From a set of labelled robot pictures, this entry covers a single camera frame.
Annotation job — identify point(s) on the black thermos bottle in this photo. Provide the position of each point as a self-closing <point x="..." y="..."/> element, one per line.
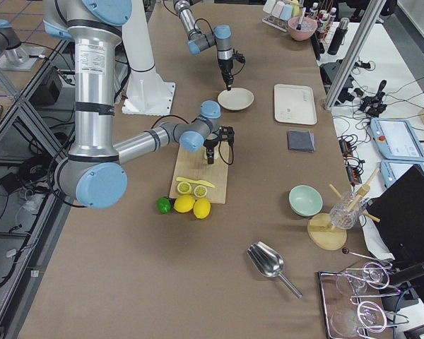
<point x="339" y="34"/>

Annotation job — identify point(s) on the blue teach pendant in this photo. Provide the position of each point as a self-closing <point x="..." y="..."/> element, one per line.
<point x="391" y="170"/>
<point x="396" y="139"/>

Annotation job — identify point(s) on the whole yellow lemon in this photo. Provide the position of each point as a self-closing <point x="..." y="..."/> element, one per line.
<point x="184" y="203"/>
<point x="202" y="208"/>

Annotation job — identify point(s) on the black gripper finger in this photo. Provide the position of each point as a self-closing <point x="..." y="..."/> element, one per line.
<point x="210" y="155"/>
<point x="228" y="84"/>

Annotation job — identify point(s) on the whole yellow lemon upper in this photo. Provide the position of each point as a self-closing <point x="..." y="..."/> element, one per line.
<point x="184" y="203"/>

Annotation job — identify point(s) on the grey folded cloth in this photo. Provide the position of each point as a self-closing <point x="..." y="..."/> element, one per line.
<point x="302" y="141"/>

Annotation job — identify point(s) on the aluminium frame post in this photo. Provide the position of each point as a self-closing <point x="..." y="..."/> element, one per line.
<point x="372" y="12"/>

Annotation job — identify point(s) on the upper lemon half slice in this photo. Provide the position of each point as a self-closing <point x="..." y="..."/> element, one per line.
<point x="184" y="188"/>

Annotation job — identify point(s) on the cream round plate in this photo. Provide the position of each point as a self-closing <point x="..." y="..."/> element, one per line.
<point x="236" y="99"/>

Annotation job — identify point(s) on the lemon half slice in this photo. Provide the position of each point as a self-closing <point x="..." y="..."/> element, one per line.
<point x="200" y="191"/>
<point x="184" y="188"/>

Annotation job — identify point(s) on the whole yellow lemon lower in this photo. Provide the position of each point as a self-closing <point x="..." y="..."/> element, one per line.
<point x="202" y="208"/>

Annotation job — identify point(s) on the yellow plastic knife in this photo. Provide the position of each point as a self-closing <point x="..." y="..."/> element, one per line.
<point x="195" y="181"/>

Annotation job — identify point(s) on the black monitor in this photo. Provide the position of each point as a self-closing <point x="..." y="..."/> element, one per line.
<point x="400" y="210"/>

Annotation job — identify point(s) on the metal glass tray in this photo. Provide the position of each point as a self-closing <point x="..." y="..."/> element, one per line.
<point x="352" y="302"/>

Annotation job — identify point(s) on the clear glass cup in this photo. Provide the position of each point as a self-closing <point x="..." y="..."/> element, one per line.
<point x="345" y="212"/>

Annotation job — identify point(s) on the wooden cutting board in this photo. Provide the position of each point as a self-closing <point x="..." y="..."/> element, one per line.
<point x="195" y="166"/>

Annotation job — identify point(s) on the mint green bowl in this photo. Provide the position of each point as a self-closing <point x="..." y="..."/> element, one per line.
<point x="305" y="200"/>

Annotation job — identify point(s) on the pastel cup rack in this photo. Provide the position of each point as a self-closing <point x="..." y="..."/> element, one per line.
<point x="278" y="13"/>

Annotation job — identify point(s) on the metal scoop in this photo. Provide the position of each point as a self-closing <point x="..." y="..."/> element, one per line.
<point x="270" y="264"/>

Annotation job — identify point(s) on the white camera stand base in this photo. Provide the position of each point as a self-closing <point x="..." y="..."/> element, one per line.
<point x="146" y="92"/>

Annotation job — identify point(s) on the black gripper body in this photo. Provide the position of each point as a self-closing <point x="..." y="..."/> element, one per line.
<point x="210" y="144"/>
<point x="225" y="67"/>

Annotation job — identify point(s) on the pink bowl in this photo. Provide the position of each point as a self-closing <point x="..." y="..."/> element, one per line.
<point x="308" y="28"/>

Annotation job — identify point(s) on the wooden cup rack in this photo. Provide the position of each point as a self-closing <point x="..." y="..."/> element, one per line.
<point x="323" y="233"/>

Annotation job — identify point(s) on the lower blue teach pendant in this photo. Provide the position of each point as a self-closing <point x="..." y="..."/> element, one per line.
<point x="391" y="170"/>

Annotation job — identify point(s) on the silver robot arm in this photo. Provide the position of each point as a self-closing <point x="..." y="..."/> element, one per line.
<point x="220" y="37"/>
<point x="93" y="172"/>

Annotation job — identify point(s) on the cream rectangular rabbit tray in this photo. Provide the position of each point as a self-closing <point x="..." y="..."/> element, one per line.
<point x="294" y="104"/>

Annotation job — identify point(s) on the green lime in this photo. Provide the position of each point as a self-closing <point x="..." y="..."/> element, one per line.
<point x="164" y="205"/>

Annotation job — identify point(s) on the upper blue teach pendant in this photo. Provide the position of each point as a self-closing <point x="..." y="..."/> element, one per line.
<point x="396" y="139"/>

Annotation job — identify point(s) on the lower lemon half slice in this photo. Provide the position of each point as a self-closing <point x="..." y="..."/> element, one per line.
<point x="200" y="191"/>

